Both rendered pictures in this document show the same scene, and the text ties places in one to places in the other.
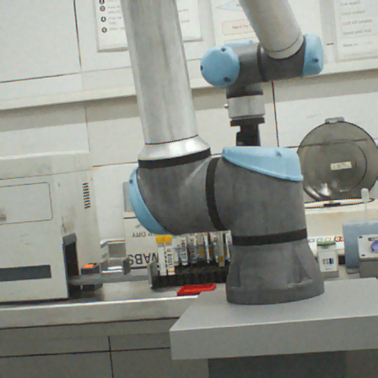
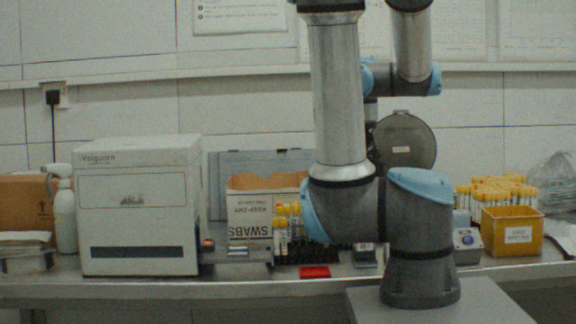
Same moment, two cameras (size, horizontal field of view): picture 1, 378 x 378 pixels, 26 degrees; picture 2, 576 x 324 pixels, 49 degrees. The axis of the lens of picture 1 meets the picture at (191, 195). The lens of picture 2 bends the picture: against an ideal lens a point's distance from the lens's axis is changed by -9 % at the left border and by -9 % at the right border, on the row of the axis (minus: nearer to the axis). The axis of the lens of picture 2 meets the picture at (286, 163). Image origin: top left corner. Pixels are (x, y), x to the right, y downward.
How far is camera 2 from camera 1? 0.40 m
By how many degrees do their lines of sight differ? 11
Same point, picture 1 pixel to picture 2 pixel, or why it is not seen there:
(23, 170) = (161, 159)
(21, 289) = (156, 265)
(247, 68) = (380, 85)
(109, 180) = not seen: hidden behind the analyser
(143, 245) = (244, 219)
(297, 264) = (447, 274)
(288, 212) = (445, 232)
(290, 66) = (418, 88)
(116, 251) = not seen: hidden behind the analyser
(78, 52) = (175, 35)
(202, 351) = not seen: outside the picture
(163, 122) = (342, 148)
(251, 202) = (418, 224)
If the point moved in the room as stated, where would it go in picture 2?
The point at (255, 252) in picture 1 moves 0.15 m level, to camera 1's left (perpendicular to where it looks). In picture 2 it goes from (417, 265) to (332, 275)
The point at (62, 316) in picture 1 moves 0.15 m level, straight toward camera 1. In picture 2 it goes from (196, 292) to (213, 314)
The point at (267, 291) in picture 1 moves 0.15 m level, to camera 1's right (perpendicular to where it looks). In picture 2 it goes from (427, 299) to (502, 288)
